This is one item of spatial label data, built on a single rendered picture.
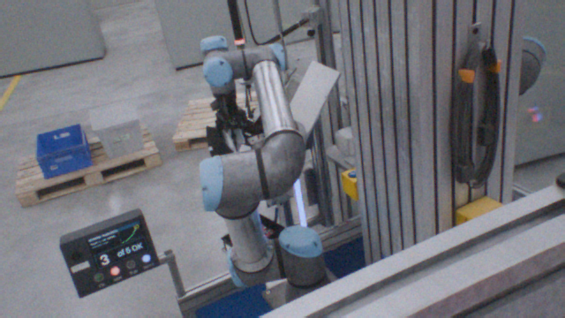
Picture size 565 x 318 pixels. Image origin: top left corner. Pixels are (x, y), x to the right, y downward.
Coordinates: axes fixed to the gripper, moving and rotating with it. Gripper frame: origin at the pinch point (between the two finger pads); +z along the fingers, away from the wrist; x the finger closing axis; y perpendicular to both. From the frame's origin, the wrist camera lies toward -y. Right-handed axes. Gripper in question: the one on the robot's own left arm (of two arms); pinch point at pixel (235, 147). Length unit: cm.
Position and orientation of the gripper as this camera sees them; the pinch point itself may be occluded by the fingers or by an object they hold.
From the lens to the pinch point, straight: 164.5
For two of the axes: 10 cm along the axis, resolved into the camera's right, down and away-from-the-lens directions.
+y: 4.4, 3.6, -8.2
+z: 1.6, 8.7, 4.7
